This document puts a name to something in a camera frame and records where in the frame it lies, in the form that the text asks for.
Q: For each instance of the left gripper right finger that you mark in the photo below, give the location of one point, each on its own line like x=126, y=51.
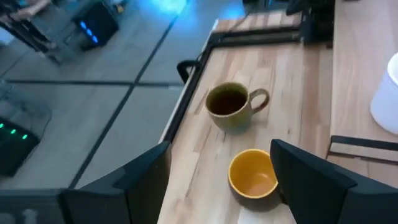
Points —
x=317, y=193

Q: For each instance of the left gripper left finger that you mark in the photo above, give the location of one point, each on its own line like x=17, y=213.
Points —
x=130, y=199

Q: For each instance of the black mug yellow inside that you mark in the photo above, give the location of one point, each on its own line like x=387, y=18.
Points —
x=252, y=174

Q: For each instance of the olive green glazed mug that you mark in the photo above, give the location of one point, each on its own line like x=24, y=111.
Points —
x=233, y=123

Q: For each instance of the white ceramic mug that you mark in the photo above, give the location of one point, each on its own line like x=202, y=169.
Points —
x=387, y=102

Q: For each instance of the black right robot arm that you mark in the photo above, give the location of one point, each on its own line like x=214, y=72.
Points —
x=317, y=26

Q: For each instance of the black shelf leg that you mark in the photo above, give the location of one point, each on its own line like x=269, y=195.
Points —
x=357, y=140

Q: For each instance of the wooden shelf board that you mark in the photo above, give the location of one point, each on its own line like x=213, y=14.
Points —
x=357, y=62

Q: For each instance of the black box green lights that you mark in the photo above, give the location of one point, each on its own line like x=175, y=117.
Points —
x=18, y=152

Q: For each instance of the black box blue lights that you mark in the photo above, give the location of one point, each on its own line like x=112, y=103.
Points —
x=102, y=18

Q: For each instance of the dark metal workbench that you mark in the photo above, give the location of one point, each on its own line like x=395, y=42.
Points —
x=37, y=34

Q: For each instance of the black aluminium table frame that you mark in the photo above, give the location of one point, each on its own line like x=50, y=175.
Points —
x=255, y=35

